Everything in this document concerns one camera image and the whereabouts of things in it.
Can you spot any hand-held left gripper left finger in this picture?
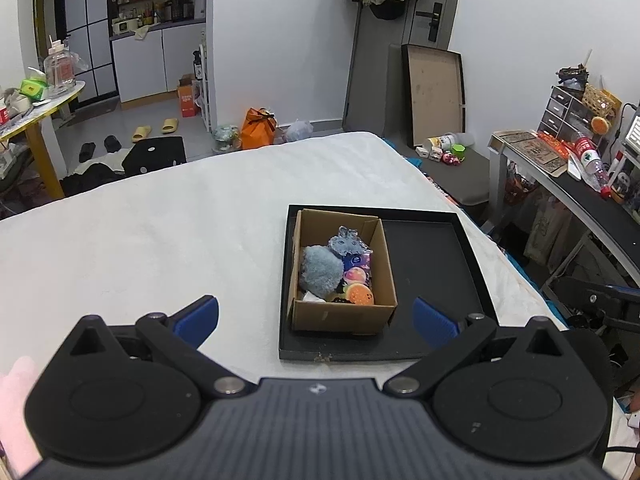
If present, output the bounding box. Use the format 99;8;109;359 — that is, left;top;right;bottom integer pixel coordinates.
50;295;257;401

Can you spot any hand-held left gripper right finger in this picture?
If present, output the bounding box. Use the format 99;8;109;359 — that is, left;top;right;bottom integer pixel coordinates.
384;296;583;400

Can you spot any orange slice plush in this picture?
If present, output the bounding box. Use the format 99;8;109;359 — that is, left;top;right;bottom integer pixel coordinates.
345;283;375;307

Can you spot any brown cardboard box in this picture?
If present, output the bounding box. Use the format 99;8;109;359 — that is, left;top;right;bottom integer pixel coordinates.
287;208;399;336

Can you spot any grey bunny plush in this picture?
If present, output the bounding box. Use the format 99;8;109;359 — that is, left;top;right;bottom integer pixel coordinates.
327;226;373;261

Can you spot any grey fluffy plush ball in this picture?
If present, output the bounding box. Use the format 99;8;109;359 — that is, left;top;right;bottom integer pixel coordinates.
300;245;345;295

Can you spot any black rectangular tray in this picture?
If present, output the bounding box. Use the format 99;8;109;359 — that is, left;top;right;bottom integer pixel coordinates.
278;203;499;362

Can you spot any beige hanging tote bag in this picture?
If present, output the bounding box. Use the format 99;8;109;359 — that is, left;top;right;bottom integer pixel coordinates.
522;195;572;267

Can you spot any grey low bench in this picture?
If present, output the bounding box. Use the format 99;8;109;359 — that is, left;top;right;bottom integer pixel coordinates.
402;145;493;206

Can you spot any black chair with blue trim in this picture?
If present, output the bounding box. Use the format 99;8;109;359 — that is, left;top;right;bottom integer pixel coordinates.
547;277;640;361

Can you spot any black clothing pile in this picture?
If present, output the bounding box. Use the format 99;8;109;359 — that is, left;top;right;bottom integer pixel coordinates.
60;152;132;197

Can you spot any white round can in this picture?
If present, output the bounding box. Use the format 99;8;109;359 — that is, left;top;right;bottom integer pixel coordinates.
425;132;476;151

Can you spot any green patterned plastic bag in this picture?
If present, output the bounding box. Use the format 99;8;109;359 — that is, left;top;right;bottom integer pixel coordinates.
212;125;242;153

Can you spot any black top desk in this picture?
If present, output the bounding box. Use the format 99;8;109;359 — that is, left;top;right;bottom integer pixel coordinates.
487;130;640;283

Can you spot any orange gift bag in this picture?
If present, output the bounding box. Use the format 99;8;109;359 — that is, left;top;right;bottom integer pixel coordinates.
241;107;277;151

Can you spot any brown puzzle board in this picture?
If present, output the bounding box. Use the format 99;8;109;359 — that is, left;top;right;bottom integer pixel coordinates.
492;130;572;177

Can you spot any pink cloth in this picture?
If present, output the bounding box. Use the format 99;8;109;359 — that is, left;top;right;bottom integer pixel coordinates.
0;357;43;478

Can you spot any white plastic bag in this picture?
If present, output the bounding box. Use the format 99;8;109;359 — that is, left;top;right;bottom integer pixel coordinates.
285;119;315;143

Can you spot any orange cardboard box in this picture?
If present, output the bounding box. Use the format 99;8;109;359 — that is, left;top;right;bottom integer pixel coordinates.
176;74;200;118

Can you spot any white narrow rack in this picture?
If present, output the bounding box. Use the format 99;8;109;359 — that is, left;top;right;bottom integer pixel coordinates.
192;42;212;134

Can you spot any red label water bottle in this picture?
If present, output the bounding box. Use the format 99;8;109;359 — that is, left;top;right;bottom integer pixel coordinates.
575;132;612;192

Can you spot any grey drawer organizer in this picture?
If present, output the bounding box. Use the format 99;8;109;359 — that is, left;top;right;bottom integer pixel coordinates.
537;85;589;137

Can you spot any yellow wooden table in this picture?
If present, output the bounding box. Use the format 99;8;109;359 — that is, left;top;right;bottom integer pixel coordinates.
0;82;86;199

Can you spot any grey room door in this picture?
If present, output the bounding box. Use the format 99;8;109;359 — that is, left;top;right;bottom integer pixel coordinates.
345;0;466;135

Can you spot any white kitchen cabinet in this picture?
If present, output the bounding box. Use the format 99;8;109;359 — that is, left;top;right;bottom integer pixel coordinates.
111;22;207;107

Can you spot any wicker basket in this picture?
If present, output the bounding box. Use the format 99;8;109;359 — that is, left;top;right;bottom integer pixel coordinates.
582;84;622;121

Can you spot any green tissue packet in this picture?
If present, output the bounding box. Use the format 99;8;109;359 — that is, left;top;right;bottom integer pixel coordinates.
20;79;50;101

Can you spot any clear plastic bottle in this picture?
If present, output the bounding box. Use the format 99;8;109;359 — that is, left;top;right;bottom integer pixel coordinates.
44;35;77;98

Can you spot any black framed sliding door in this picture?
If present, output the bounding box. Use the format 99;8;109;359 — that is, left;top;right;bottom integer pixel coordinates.
35;0;121;107

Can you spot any brown board in black frame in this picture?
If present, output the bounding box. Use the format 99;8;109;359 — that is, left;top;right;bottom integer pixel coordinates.
401;43;467;148

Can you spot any black door lock handle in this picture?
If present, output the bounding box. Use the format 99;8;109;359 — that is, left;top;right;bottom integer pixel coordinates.
415;2;444;43

